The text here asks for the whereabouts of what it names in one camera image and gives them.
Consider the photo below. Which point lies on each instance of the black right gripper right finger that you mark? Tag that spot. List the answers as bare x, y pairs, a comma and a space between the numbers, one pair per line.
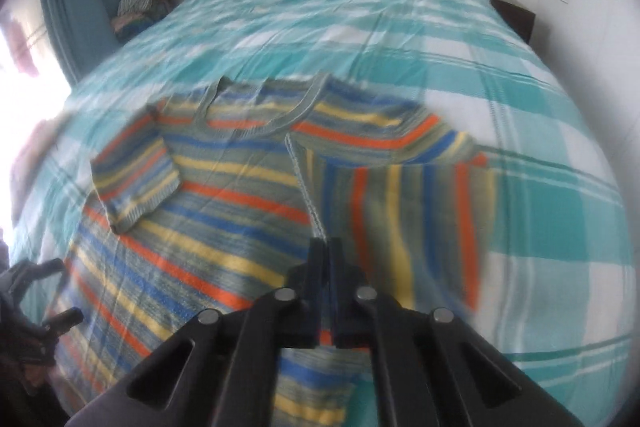
431, 369

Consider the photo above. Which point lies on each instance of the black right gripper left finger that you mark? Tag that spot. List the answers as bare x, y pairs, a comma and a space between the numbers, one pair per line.
219, 369

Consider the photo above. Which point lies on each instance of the multicolour striped knit sweater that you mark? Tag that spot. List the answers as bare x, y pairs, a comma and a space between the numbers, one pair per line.
207, 199

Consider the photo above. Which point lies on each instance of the folded orange and grey clothes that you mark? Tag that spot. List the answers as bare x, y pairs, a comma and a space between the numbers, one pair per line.
28, 161

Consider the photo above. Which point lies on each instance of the pile of clothes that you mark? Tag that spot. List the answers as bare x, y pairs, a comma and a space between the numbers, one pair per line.
135, 16

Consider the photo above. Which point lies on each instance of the teal white plaid bedspread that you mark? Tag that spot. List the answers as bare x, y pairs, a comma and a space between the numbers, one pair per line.
557, 289

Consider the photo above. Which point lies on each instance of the dark wooden nightstand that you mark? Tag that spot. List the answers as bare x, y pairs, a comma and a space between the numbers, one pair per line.
517, 16

